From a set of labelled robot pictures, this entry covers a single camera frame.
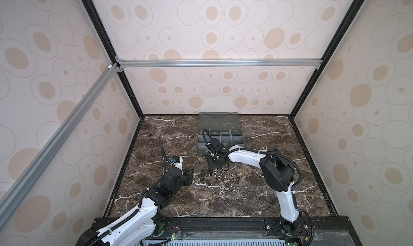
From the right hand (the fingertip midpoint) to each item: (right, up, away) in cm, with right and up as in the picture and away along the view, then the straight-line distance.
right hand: (216, 161), depth 96 cm
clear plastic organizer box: (+8, +22, +17) cm, 29 cm away
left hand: (-11, -1, -14) cm, 18 cm away
